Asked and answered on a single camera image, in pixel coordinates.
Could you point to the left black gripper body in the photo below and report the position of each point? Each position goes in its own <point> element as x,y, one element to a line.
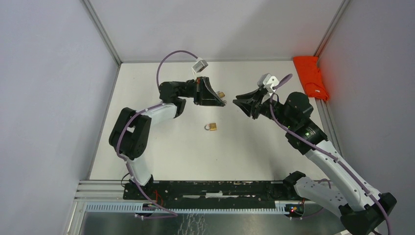
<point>198,92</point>

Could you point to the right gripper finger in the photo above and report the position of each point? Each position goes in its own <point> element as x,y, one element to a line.
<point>251,95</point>
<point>247,106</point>

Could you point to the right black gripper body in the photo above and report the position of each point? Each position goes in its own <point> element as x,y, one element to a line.
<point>258,101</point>

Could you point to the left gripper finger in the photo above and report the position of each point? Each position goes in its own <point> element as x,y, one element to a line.
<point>213,102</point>
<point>207,91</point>

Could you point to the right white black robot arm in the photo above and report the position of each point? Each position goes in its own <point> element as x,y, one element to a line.
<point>360,207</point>

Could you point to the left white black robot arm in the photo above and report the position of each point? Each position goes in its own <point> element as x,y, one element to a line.
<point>130,134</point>

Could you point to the orange folded cloth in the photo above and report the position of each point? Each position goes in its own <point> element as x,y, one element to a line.
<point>310,77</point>

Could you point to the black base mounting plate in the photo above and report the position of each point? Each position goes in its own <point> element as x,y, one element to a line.
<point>213,194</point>

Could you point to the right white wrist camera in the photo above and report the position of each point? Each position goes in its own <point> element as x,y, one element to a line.
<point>267,82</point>

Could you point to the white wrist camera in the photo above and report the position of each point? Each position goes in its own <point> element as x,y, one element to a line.
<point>199,66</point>
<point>267,82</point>

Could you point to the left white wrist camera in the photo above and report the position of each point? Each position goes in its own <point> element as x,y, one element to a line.
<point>199,66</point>

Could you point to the aluminium frame rails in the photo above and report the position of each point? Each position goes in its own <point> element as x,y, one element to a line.
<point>334,136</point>

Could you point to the white slotted cable duct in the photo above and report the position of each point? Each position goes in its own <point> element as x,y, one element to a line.
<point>143,208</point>

